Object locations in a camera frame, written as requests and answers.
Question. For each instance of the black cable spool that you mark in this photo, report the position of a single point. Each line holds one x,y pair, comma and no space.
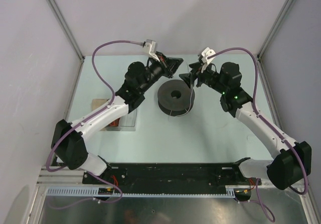
175,98

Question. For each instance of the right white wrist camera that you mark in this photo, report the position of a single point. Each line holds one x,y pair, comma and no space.
206,57

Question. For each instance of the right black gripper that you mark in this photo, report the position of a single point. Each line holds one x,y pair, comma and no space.
189,78

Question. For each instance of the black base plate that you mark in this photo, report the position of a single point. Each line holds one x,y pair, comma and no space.
176,188

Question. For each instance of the left aluminium frame post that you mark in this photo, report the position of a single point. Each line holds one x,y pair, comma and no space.
64,27

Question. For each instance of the aluminium frame post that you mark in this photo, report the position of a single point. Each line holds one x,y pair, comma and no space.
285,10
64,27

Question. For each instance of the aluminium front rail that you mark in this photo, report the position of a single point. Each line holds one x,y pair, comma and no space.
60,178

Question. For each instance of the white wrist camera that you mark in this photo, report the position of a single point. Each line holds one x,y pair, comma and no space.
206,57
149,48

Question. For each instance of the clear compartment tray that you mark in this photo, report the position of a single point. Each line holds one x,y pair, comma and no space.
125,123

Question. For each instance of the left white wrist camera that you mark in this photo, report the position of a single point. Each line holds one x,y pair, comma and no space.
149,48

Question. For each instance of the right aluminium frame post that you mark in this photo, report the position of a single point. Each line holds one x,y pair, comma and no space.
285,10

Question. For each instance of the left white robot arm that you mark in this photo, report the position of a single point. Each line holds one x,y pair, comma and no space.
69,138

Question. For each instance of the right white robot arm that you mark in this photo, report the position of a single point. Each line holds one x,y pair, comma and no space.
291,159

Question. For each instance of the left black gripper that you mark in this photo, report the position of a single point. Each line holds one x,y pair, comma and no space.
169,66

